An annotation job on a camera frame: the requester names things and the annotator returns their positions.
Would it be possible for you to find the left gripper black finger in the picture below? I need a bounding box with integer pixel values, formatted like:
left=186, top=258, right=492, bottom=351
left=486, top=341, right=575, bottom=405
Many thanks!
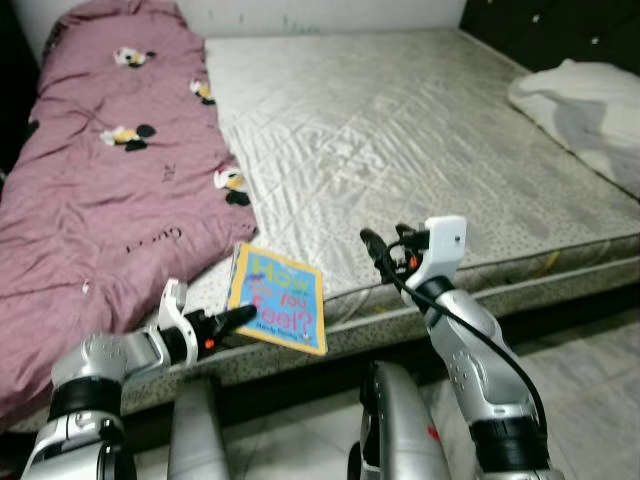
left=213, top=304, right=259, bottom=339

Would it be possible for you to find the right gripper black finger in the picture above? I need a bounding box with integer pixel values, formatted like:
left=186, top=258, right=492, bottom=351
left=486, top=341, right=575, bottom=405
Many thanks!
left=360, top=228, right=397, bottom=279

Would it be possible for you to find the blue yellow children's book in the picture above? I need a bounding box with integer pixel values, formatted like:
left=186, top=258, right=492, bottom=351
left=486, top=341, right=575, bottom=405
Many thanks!
left=225, top=242, right=330, bottom=358

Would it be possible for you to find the pink cartoon print blanket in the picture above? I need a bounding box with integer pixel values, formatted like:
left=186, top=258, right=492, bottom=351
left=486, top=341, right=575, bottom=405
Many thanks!
left=0, top=0, right=261, bottom=433

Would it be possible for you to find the cream pillow with black print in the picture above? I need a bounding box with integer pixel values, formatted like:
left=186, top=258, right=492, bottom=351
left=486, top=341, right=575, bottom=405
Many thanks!
left=507, top=58, right=640, bottom=198

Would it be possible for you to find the silver left robot leg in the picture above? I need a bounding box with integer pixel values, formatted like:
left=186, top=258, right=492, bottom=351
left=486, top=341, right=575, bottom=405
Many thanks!
left=166, top=375, right=231, bottom=480

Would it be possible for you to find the silver robot leg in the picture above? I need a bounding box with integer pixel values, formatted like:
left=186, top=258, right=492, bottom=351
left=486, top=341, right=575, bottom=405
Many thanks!
left=166, top=375, right=231, bottom=480
left=346, top=360, right=453, bottom=480

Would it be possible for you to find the white quilted mattress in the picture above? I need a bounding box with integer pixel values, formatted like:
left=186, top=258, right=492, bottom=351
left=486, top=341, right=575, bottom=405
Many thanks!
left=105, top=28, right=640, bottom=393

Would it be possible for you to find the black bed base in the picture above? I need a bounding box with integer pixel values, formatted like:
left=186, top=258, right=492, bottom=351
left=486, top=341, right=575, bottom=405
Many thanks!
left=100, top=283, right=640, bottom=446

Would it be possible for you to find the silver right robot leg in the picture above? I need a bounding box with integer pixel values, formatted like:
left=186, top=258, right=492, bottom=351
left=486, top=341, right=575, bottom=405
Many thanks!
left=346, top=360, right=453, bottom=480

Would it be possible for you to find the black tufted headboard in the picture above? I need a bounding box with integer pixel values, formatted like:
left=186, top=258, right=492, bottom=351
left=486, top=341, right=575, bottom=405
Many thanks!
left=458, top=0, right=640, bottom=76

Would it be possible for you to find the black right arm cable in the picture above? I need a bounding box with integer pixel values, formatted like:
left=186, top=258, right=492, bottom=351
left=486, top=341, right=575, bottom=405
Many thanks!
left=372, top=245, right=549, bottom=436

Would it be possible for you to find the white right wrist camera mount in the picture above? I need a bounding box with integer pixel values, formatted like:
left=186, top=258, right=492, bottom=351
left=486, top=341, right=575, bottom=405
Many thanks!
left=418, top=215, right=469, bottom=288

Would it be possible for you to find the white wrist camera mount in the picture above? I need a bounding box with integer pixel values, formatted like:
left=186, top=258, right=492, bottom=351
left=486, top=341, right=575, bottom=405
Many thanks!
left=418, top=215, right=469, bottom=288
left=153, top=278, right=201, bottom=343

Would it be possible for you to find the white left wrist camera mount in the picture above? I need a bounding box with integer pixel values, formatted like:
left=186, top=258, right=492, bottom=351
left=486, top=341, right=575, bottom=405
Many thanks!
left=153, top=278, right=201, bottom=343

